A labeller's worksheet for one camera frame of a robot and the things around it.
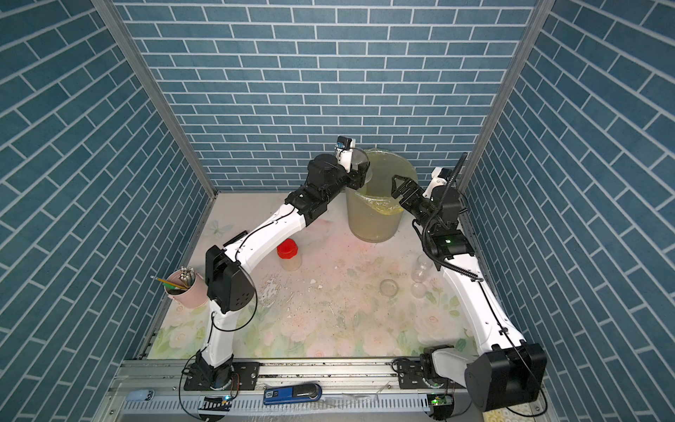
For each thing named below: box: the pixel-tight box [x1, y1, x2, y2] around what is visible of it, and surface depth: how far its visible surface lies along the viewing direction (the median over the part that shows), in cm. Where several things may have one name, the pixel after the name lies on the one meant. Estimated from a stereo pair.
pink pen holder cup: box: [164, 269, 210, 309], surface depth 82 cm
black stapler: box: [223, 230, 248, 247], surface depth 104 cm
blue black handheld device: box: [262, 384, 323, 406], surface depth 69 cm
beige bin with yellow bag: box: [345, 147, 419, 243], surface depth 94 cm
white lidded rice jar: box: [411, 253, 433, 284], surface depth 95 cm
